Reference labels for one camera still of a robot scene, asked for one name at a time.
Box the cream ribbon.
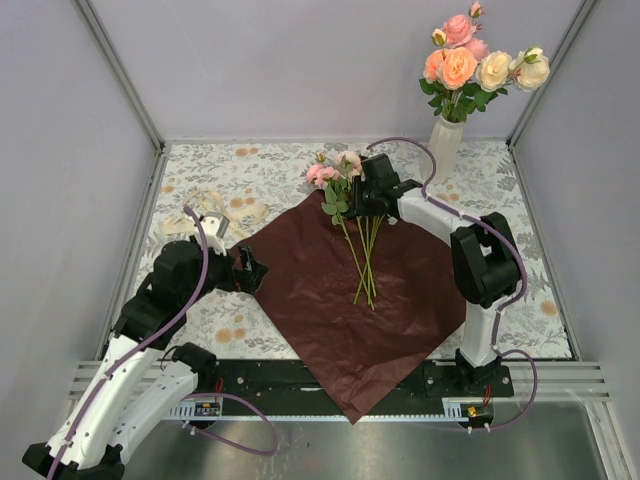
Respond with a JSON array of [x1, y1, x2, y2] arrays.
[[183, 190, 269, 239]]

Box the red wrapping paper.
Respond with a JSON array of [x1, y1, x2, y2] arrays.
[[243, 192, 466, 423]]

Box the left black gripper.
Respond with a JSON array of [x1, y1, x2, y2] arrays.
[[182, 238, 269, 306]]

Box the cream rose stem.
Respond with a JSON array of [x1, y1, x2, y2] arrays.
[[469, 47, 550, 113]]

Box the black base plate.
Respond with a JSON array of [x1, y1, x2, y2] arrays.
[[214, 360, 514, 420]]

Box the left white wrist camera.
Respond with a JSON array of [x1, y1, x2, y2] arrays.
[[187, 212, 230, 255]]

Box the white ribbed vase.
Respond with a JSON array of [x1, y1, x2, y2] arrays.
[[427, 116, 465, 183]]

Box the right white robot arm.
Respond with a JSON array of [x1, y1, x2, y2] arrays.
[[352, 154, 526, 396]]

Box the white slotted cable duct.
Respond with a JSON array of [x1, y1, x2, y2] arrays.
[[164, 398, 469, 423]]

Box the artificial flower bunch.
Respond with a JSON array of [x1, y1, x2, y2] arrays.
[[306, 150, 384, 311]]

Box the left aluminium frame post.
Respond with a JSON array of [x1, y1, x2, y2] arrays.
[[74, 0, 167, 154]]

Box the orange peach rose stem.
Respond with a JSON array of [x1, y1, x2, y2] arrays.
[[420, 29, 478, 123]]

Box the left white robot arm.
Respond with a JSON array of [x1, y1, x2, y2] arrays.
[[22, 238, 269, 479]]

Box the pink rose stem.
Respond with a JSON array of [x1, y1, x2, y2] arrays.
[[442, 1, 489, 67]]

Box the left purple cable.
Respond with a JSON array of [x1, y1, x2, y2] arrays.
[[47, 207, 279, 480]]

